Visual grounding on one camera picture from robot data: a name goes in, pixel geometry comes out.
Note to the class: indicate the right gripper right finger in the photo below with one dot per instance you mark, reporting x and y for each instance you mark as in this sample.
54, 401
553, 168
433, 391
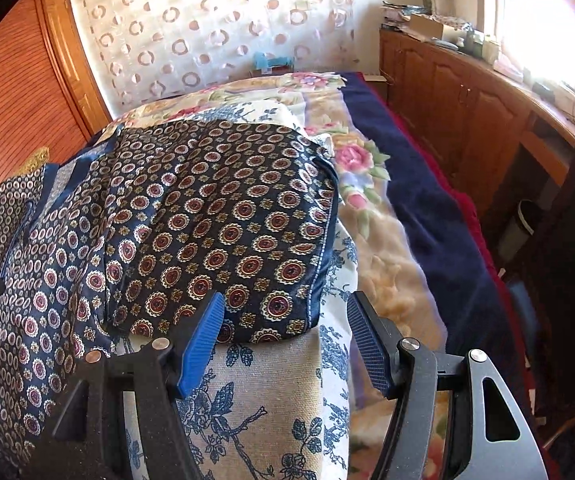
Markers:
487, 435

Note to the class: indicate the wooden window-side cabinet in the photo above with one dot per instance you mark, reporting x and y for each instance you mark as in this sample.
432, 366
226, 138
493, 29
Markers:
473, 120

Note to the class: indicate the blue white floral cover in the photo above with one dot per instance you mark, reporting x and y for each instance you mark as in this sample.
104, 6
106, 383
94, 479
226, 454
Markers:
239, 200

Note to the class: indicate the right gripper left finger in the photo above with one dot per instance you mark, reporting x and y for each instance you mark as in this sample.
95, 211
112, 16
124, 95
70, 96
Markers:
87, 436

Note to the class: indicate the sheer circle-pattern curtain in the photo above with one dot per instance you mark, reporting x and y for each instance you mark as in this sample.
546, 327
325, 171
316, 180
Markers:
141, 51

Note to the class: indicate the navy patterned silk garment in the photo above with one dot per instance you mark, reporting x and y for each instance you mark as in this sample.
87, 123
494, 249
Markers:
134, 234

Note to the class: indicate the pink floral quilt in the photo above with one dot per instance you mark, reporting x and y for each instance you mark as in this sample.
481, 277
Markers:
367, 239

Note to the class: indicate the wooden louvered wardrobe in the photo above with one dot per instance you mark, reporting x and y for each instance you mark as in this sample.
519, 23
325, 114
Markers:
48, 95

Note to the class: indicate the navy bed blanket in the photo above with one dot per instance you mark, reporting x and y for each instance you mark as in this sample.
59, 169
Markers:
445, 238

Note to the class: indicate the cardboard box on cabinet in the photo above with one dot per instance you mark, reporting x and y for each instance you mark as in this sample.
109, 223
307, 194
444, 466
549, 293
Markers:
427, 27

